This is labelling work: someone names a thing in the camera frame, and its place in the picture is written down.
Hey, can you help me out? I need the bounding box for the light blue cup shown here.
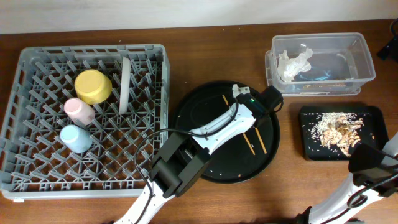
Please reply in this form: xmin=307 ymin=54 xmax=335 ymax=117
xmin=60 ymin=124 xmax=93 ymax=153

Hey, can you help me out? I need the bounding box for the round black serving tray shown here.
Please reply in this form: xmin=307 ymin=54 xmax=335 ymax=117
xmin=169 ymin=81 xmax=280 ymax=184

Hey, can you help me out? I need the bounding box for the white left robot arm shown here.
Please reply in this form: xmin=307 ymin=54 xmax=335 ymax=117
xmin=120 ymin=81 xmax=283 ymax=223

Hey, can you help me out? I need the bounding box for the food scraps and rice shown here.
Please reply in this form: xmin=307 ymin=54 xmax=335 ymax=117
xmin=309 ymin=112 xmax=364 ymax=157

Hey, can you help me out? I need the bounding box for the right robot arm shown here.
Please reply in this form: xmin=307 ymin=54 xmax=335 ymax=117
xmin=294 ymin=136 xmax=397 ymax=224

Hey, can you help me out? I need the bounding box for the clear plastic bin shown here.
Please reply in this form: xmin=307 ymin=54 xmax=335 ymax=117
xmin=265 ymin=32 xmax=376 ymax=96

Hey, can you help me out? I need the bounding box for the wooden chopstick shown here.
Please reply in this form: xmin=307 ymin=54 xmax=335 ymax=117
xmin=222 ymin=95 xmax=256 ymax=156
xmin=255 ymin=128 xmax=267 ymax=154

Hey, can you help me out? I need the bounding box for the grey dishwasher rack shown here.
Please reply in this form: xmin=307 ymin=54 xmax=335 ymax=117
xmin=1 ymin=44 xmax=170 ymax=200

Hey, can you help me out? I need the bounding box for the gold foil wrapper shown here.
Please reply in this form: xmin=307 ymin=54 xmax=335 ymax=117
xmin=303 ymin=83 xmax=346 ymax=91

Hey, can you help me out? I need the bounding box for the yellow bowl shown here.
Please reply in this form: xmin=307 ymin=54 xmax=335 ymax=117
xmin=74 ymin=69 xmax=112 ymax=105

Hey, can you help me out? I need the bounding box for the grey plate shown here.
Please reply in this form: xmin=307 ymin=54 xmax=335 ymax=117
xmin=119 ymin=57 xmax=131 ymax=114

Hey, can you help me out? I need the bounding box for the black rectangular tray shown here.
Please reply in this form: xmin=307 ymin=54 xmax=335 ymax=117
xmin=299 ymin=105 xmax=389 ymax=161

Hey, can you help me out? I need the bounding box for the white napkin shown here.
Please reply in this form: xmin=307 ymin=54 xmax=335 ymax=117
xmin=277 ymin=48 xmax=313 ymax=82

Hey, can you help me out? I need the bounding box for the black cable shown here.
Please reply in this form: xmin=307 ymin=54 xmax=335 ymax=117
xmin=320 ymin=180 xmax=398 ymax=223

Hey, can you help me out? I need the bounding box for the pink cup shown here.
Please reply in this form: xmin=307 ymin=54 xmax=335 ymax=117
xmin=63 ymin=98 xmax=95 ymax=126

